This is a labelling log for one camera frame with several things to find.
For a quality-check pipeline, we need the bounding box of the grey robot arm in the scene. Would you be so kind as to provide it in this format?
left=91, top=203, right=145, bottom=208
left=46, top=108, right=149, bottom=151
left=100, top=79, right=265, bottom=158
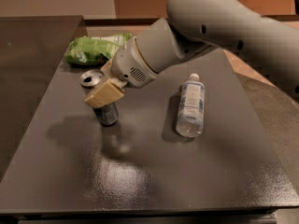
left=85, top=0, right=299, bottom=108

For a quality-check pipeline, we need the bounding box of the green chip bag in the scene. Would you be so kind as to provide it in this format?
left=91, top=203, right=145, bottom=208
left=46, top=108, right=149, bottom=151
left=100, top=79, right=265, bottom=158
left=66, top=33, right=133, bottom=66

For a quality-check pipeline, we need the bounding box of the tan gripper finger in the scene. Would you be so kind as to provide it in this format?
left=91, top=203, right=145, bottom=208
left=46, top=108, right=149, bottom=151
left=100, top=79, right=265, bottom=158
left=100, top=60, right=112, bottom=76
left=84, top=77, right=127, bottom=108

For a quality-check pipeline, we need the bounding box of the silver redbull can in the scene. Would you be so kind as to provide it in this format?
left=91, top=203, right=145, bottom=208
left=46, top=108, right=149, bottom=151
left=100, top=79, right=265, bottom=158
left=79, top=69, right=119, bottom=126

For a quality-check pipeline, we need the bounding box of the clear plastic water bottle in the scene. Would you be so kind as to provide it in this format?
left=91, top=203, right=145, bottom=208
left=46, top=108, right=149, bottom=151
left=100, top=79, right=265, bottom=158
left=176, top=73, right=205, bottom=138

